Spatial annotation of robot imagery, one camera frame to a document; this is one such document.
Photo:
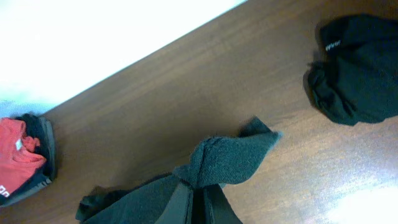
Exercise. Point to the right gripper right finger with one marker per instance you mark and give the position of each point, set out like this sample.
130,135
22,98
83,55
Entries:
217,208

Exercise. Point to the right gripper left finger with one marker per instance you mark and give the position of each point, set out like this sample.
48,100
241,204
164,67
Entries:
179,208

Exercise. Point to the dark green t-shirt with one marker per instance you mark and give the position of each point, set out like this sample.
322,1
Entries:
216,160

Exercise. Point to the folded grey garment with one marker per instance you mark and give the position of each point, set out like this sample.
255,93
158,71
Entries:
51,149

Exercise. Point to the folded red printed t-shirt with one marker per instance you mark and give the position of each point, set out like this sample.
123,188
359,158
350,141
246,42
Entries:
19,161

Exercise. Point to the black garment pile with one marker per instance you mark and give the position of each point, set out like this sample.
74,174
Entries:
358,80

